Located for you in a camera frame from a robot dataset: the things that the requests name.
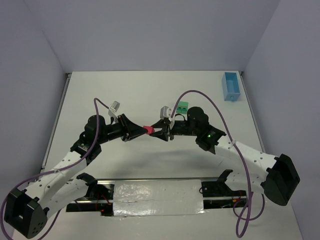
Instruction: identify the red wood block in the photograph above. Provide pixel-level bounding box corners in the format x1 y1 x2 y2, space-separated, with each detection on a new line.
143 125 155 135

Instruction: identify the light green long block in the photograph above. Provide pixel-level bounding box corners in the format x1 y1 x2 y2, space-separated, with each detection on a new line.
177 101 189 111

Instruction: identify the blue plastic box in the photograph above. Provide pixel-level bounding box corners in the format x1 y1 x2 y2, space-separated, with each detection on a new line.
221 72 241 102

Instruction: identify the dark green wood block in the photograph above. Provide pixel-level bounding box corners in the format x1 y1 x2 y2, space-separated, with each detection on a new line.
176 107 188 114

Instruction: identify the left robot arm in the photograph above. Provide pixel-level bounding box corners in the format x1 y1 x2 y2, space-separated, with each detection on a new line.
1 114 148 239

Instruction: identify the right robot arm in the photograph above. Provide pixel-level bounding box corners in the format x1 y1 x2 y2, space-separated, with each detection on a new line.
150 106 300 206

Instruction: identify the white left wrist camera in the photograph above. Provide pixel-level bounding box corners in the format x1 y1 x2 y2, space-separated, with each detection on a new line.
108 101 120 123

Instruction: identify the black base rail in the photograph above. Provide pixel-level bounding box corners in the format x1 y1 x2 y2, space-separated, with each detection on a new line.
66 178 247 217

